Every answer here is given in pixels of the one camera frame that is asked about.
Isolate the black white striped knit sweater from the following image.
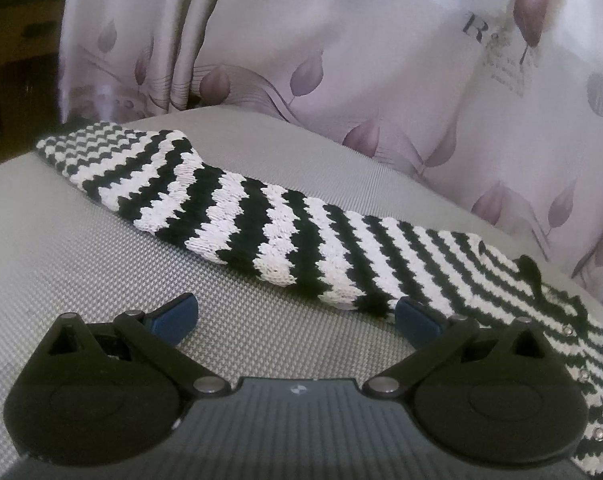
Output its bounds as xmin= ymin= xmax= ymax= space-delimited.
xmin=35 ymin=121 xmax=603 ymax=476

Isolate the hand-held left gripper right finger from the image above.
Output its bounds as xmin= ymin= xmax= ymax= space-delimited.
xmin=362 ymin=296 xmax=553 ymax=401

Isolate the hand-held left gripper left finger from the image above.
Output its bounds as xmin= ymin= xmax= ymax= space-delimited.
xmin=46 ymin=293 xmax=229 ymax=398

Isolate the leaf print curtain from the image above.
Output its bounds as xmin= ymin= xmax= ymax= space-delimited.
xmin=56 ymin=0 xmax=603 ymax=307

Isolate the dark wooden cabinet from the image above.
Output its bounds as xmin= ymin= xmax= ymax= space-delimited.
xmin=0 ymin=0 xmax=68 ymax=171

